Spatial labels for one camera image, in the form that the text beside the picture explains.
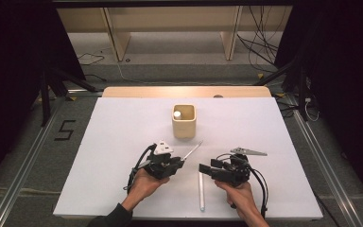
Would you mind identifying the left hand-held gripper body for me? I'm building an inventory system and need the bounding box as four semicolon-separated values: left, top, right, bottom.
143;140;183;181

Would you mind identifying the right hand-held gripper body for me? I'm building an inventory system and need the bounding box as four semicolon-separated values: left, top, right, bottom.
212;147;268;187

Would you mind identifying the clear slim pen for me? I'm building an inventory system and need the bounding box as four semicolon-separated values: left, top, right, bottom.
181;140;204;162

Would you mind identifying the white pen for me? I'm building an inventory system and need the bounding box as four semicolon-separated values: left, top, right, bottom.
198;172;206;212

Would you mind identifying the beige square pen holder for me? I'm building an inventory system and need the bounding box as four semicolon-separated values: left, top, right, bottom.
171;104;198;139

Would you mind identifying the person's right hand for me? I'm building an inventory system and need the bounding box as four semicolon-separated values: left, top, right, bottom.
216;181;263;218

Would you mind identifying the person's left hand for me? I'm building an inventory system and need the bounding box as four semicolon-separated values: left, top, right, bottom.
126;169;170;207

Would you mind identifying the white board sheet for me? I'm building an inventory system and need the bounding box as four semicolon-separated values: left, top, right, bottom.
52;96;324;221

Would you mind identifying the light wooden table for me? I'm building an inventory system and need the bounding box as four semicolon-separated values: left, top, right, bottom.
102;86;272;98

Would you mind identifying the black metal stand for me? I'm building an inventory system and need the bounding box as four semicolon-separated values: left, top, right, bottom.
254;58;311;122
39;67;99;128

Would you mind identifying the black curtain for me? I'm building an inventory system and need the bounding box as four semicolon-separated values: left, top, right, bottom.
0;0;87;193
275;0;363;207

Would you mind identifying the black metal crossbar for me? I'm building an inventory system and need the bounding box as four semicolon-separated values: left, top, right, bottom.
51;0;297;9

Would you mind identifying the white cable with plug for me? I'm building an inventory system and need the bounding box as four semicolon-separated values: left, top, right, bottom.
303;96;320;123

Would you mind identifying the short aluminium floor rail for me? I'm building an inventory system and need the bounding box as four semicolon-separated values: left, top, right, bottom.
67;89;104;97

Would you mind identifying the black looped floor cable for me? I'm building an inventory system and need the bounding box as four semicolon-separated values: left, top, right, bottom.
77;52;106;66

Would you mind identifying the bundle of black cables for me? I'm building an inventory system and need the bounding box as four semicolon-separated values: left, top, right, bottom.
236;6;281;74

